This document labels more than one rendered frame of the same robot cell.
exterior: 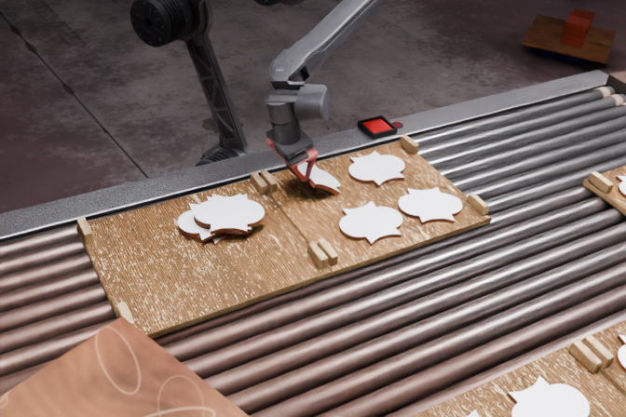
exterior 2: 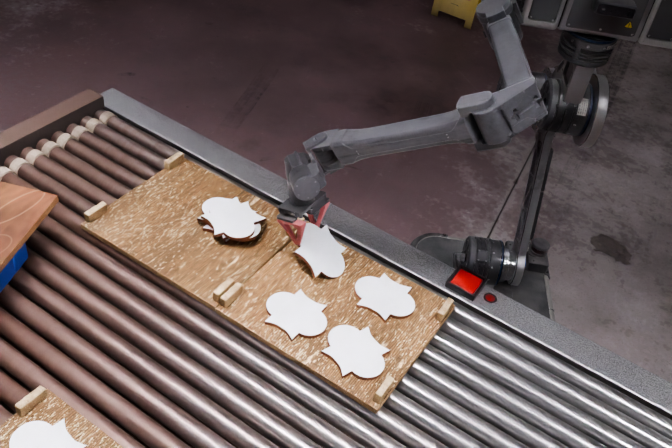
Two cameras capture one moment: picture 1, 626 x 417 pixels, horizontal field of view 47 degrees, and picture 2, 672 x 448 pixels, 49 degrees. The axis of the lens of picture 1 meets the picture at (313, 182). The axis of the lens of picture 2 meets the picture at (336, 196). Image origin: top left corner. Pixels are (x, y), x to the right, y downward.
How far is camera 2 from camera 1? 1.31 m
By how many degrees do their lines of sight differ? 46
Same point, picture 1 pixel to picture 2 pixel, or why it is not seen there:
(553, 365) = not seen: outside the picture
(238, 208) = (239, 221)
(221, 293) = (151, 251)
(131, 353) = (24, 211)
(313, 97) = (300, 173)
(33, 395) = not seen: outside the picture
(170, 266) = (166, 216)
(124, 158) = (496, 209)
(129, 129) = not seen: hidden behind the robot
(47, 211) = (196, 141)
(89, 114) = (525, 162)
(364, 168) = (375, 287)
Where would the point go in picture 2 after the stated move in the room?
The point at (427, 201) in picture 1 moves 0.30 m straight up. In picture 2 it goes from (357, 346) to (380, 242)
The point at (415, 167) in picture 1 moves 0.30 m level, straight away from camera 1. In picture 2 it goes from (415, 326) to (536, 309)
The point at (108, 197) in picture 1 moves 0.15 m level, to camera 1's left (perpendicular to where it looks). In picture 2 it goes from (231, 161) to (214, 130)
